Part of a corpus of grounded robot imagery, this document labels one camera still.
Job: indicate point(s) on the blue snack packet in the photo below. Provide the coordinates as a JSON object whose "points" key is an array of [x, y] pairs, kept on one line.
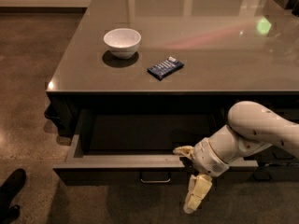
{"points": [[165, 68]]}

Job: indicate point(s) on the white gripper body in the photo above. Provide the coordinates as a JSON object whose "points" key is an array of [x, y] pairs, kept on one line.
{"points": [[206, 158]]}

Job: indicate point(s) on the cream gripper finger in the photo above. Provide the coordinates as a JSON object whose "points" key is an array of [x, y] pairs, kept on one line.
{"points": [[198, 188], [185, 151]]}

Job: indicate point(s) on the black shoe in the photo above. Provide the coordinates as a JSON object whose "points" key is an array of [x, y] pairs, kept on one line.
{"points": [[8, 191]]}

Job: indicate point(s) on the dark grey drawer cabinet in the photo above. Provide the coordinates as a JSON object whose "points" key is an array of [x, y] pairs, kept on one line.
{"points": [[227, 49]]}

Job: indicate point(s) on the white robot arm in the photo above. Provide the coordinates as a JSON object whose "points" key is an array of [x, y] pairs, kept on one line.
{"points": [[251, 128]]}

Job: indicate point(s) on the white ceramic bowl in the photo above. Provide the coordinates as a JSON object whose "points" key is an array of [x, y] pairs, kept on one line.
{"points": [[122, 43]]}

